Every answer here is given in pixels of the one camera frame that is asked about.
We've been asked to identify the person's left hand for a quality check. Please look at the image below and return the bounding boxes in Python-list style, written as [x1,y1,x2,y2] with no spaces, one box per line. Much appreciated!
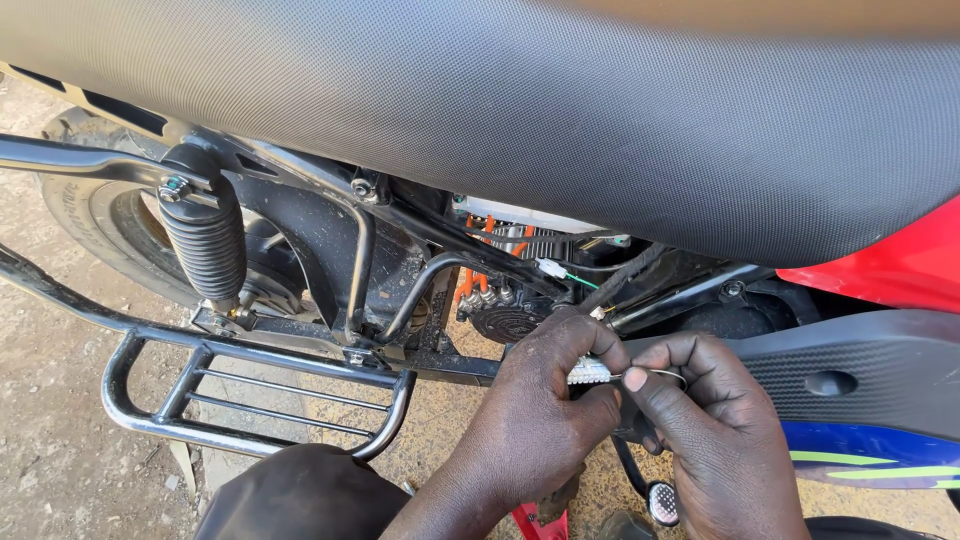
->
[450,308,633,519]

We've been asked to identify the person's right hand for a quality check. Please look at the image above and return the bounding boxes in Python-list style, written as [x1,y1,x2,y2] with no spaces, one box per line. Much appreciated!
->
[622,332,813,540]

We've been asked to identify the white multi-pin wire connector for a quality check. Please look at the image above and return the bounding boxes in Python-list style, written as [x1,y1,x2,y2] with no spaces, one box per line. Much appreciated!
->
[567,357,614,386]

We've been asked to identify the thin metal wire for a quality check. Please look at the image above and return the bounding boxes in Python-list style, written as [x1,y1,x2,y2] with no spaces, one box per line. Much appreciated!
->
[609,367,689,393]

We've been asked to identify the black metal foot pedal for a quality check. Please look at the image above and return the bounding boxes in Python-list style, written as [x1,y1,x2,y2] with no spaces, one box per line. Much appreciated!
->
[609,435,682,529]

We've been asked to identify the black round motor cover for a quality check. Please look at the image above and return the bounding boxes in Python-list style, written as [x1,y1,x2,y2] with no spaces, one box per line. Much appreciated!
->
[468,302,552,346]

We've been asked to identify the red metal stand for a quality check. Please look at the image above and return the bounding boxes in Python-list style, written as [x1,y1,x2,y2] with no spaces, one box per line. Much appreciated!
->
[511,501,571,540]

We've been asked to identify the black textured side panel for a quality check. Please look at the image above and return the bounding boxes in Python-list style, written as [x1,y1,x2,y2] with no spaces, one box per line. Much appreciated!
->
[621,309,960,445]

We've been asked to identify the blue green-striped fairing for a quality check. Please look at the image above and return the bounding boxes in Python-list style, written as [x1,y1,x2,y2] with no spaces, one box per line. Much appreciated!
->
[780,420,960,492]

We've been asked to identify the silver finned motor controller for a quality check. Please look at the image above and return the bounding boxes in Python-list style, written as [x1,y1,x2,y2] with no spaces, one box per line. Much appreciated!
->
[450,195,610,262]

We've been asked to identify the person's dark trouser leg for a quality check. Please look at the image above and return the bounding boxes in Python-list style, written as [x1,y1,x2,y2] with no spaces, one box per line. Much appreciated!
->
[193,443,412,540]

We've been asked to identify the red motorcycle fairing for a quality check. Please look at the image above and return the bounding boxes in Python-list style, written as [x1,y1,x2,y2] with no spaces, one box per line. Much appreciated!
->
[776,196,960,316]

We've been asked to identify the black textured motorcycle seat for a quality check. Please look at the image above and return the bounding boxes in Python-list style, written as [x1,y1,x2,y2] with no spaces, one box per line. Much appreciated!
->
[0,0,960,270]

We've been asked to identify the black tubular side guard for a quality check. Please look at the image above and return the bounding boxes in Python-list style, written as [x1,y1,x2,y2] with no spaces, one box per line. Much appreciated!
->
[0,243,419,461]

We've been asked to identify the black coil shock absorber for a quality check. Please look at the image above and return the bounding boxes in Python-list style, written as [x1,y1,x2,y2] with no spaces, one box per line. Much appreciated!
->
[156,144,250,315]

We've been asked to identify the black motorcycle rear tyre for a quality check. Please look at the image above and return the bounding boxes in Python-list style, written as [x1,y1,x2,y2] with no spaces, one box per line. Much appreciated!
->
[33,106,309,316]

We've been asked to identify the orange power cables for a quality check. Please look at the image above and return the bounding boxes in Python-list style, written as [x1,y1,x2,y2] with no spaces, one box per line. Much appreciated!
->
[453,213,538,303]

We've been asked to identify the small white green-wired plug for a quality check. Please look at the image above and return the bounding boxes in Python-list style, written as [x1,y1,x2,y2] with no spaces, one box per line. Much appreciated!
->
[535,257,603,291]

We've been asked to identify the black wrapped wire loom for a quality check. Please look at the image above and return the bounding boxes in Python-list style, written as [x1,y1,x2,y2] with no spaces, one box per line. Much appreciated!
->
[573,241,670,316]

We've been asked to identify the black motorcycle frame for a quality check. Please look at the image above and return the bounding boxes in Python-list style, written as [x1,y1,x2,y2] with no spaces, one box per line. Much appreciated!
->
[176,123,781,387]

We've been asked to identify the black metal grab rail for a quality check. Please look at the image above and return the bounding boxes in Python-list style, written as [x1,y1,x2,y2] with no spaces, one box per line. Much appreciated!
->
[0,132,220,198]

